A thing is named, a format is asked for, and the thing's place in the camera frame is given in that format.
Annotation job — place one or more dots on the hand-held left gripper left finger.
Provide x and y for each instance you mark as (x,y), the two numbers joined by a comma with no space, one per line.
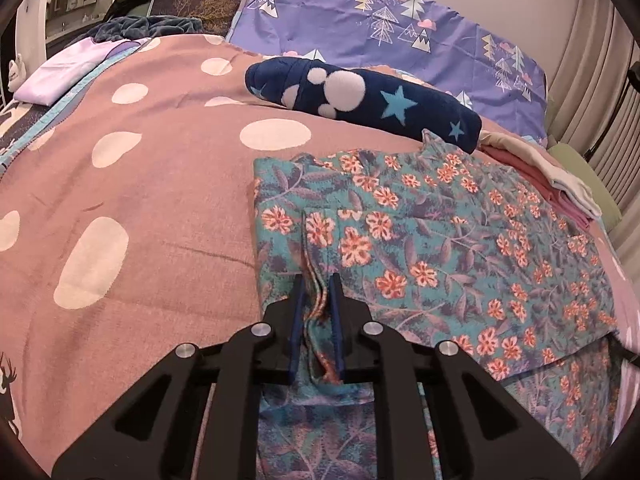
(299,330)

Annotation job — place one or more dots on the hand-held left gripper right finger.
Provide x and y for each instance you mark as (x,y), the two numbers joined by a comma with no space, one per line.
(336,330)

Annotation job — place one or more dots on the teal floral garment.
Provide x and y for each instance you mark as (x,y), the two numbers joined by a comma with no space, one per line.
(425,240)

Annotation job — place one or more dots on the pink polka dot blanket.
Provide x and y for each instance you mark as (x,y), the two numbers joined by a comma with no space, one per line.
(175,200)

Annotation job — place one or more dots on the navy star fleece garment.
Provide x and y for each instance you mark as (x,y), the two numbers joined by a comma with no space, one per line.
(360,100)

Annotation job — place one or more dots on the folded pink cloth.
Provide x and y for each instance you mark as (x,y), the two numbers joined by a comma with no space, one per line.
(530,176)

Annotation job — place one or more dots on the folded cream cloth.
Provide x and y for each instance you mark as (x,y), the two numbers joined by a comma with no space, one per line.
(562,176)

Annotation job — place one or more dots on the green pillow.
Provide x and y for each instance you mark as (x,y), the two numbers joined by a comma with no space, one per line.
(590,170)

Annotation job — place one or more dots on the purple tree print pillow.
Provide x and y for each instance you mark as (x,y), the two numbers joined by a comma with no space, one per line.
(350,15)

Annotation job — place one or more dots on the dark gold tree pillow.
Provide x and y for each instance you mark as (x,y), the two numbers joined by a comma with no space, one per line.
(200,5)

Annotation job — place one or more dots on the dark blue fleece blanket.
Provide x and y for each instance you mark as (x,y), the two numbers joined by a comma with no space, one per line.
(145,25)

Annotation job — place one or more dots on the dark deer print bedsheet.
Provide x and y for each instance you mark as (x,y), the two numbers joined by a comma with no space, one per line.
(20,130)

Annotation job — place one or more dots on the folded lavender cloth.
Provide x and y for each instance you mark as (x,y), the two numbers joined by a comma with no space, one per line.
(65,65)

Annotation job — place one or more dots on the beige curtain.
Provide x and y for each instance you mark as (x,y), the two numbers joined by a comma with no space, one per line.
(585,60)

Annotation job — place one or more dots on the white figurine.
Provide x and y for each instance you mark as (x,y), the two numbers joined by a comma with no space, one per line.
(16,72)

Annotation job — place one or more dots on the black floor lamp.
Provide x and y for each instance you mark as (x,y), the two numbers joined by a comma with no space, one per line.
(634,75)

